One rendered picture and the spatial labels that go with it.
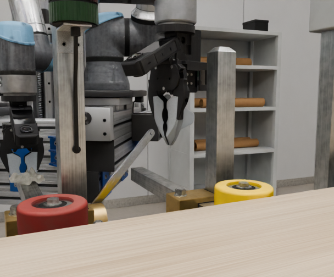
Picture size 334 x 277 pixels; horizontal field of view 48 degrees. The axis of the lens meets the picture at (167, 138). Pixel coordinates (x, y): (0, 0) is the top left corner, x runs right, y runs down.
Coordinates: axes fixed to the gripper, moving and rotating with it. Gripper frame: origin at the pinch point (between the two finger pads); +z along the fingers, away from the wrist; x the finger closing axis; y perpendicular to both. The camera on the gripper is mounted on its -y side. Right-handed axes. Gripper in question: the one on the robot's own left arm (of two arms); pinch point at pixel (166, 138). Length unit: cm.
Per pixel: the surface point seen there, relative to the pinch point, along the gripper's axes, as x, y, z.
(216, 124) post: -10.4, 0.8, -3.2
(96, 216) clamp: -4.1, -18.4, 9.2
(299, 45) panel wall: 137, 338, -56
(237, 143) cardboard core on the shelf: 145, 238, 39
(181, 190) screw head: -7.7, -4.6, 7.4
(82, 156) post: -3.1, -19.9, 0.4
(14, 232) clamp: -0.7, -28.9, 9.6
